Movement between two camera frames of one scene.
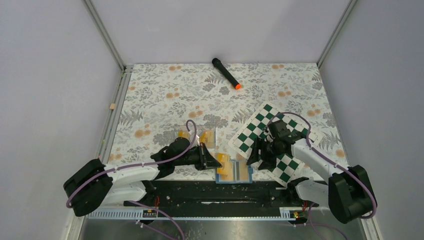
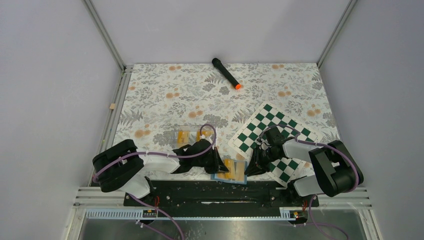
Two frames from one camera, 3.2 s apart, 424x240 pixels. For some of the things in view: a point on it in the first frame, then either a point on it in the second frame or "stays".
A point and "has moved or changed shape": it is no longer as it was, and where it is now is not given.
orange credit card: (244, 170) has moved or changed shape
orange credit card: (223, 159) has moved or changed shape
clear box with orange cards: (207, 134) stays
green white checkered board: (288, 164) stays
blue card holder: (239, 172) stays
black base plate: (208, 194) stays
